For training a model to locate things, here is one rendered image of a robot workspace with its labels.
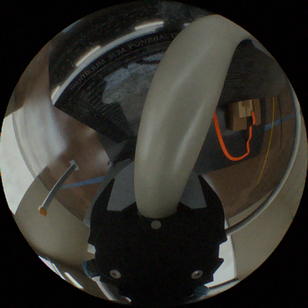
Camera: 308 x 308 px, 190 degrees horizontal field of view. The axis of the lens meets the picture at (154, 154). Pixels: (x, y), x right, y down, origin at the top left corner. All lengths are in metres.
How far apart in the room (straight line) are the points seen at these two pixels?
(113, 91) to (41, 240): 7.07
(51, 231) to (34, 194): 2.14
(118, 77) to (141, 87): 0.06
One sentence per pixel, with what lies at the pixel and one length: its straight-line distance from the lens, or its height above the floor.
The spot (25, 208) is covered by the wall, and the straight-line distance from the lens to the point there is 6.64.
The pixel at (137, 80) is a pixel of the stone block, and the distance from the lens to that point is 0.23.
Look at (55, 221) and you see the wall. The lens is 6.84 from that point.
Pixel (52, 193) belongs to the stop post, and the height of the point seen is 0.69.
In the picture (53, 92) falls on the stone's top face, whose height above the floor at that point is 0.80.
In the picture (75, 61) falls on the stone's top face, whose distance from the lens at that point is 0.25.
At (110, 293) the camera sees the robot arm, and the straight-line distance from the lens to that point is 0.74.
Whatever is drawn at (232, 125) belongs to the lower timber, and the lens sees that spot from 1.17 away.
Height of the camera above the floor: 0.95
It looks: 59 degrees down
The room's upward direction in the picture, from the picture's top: 174 degrees counter-clockwise
